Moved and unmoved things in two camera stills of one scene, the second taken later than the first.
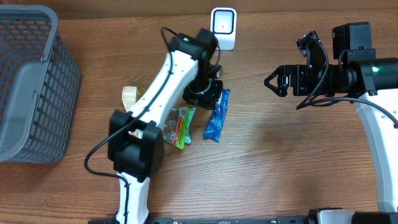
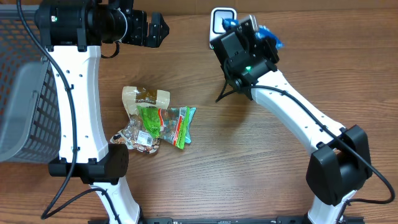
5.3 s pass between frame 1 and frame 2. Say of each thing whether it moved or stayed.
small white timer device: stayed
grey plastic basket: stayed
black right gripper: moved
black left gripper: moved
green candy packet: stayed
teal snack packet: stayed
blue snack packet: moved
